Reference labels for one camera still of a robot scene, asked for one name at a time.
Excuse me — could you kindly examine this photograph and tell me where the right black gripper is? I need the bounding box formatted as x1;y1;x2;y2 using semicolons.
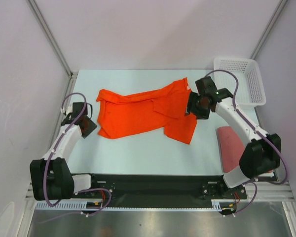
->
185;91;211;120

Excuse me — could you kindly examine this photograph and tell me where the orange t shirt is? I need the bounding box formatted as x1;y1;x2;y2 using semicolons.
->
96;78;197;144

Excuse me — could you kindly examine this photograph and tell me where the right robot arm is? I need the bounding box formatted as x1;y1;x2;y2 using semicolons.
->
186;88;281;198

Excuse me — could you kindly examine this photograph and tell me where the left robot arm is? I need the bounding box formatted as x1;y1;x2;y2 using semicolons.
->
30;115;99;202

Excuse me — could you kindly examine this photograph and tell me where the white plastic basket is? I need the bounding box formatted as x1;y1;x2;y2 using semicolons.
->
213;57;266;109

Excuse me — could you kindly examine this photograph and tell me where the folded pink t shirt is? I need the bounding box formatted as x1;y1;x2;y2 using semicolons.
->
217;126;245;173

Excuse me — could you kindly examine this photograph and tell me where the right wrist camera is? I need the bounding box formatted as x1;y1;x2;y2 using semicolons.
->
195;76;217;96

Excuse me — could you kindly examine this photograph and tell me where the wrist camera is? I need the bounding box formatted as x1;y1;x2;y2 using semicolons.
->
195;76;217;96
62;102;93;119

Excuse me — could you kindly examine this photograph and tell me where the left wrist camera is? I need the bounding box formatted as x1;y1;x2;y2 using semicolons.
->
62;102;93;119

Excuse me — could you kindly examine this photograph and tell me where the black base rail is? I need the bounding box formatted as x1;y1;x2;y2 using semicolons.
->
39;172;278;208

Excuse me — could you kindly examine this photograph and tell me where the white cable duct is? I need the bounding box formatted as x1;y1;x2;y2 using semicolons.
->
36;200;236;212

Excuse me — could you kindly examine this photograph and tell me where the aluminium frame bar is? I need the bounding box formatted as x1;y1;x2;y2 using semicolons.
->
24;181;294;200

